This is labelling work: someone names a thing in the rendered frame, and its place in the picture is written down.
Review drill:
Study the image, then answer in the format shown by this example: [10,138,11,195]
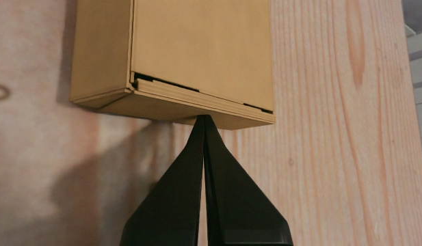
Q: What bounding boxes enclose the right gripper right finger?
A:
[204,115,294,246]

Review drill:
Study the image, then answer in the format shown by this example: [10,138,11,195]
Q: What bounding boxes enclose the brown cardboard box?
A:
[68,0,276,131]

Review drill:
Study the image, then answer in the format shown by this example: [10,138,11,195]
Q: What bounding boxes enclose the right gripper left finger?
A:
[119,115,205,246]

